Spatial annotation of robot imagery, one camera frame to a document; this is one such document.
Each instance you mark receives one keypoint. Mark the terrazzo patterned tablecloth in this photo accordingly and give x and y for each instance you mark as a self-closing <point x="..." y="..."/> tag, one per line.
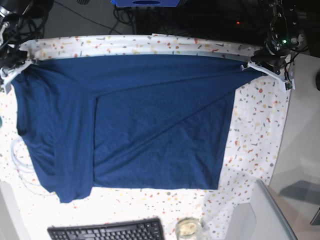
<point x="255" y="133"/>

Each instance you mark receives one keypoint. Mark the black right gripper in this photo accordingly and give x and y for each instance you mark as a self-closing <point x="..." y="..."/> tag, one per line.
<point x="12" y="58"/>

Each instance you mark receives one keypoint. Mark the black computer keyboard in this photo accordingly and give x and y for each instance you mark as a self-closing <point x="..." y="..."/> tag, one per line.
<point x="146" y="229"/>

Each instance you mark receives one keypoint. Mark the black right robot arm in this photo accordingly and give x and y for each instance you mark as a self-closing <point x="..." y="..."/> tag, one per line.
<point x="11" y="13"/>

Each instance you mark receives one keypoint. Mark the grey monitor edge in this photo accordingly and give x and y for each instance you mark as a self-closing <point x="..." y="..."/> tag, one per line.
<point x="271" y="224"/>

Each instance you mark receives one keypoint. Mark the blue box at top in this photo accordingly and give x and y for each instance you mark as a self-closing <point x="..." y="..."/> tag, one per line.
<point x="148" y="3"/>

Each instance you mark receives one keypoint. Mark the clear glass jar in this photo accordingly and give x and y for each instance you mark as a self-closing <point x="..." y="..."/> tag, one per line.
<point x="189" y="229"/>

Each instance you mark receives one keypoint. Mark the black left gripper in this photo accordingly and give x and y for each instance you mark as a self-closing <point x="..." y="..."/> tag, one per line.
<point x="273" y="62"/>

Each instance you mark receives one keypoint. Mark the dark blue t-shirt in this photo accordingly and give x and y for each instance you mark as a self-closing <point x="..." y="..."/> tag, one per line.
<point x="127" y="121"/>

